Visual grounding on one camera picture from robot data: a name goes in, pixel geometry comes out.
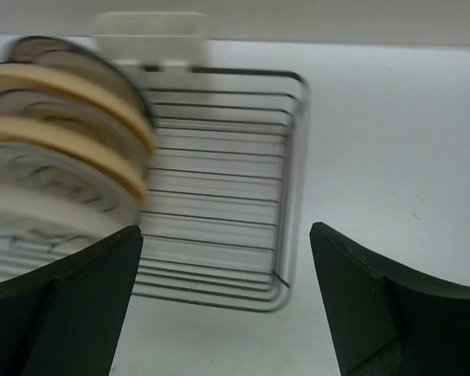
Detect cream white plate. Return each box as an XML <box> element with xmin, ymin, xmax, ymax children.
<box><xmin>0</xmin><ymin>143</ymin><xmax>139</xmax><ymax>282</ymax></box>

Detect yellow plate front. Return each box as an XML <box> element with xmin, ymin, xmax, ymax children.
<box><xmin>0</xmin><ymin>116</ymin><xmax>148</xmax><ymax>206</ymax></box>

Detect yellow plate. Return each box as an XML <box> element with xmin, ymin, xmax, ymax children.
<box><xmin>0</xmin><ymin>116</ymin><xmax>148</xmax><ymax>206</ymax></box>
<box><xmin>0</xmin><ymin>63</ymin><xmax>156</xmax><ymax>156</ymax></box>

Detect white plastic cutlery holder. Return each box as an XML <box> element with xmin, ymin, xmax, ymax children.
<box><xmin>89</xmin><ymin>12</ymin><xmax>209</xmax><ymax>71</ymax></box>

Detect metal wire dish rack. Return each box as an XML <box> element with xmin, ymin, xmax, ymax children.
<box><xmin>124</xmin><ymin>67</ymin><xmax>309</xmax><ymax>312</ymax></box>

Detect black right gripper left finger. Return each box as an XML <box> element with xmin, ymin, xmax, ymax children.
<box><xmin>0</xmin><ymin>226</ymin><xmax>143</xmax><ymax>375</ymax></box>

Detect white plate blue rim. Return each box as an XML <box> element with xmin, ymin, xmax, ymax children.
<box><xmin>0</xmin><ymin>89</ymin><xmax>148</xmax><ymax>175</ymax></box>

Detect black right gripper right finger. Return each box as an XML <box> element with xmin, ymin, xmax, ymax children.
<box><xmin>309</xmin><ymin>222</ymin><xmax>470</xmax><ymax>375</ymax></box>

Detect dark green rimmed plate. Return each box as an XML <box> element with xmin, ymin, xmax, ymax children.
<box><xmin>2</xmin><ymin>35</ymin><xmax>154</xmax><ymax>124</ymax></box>

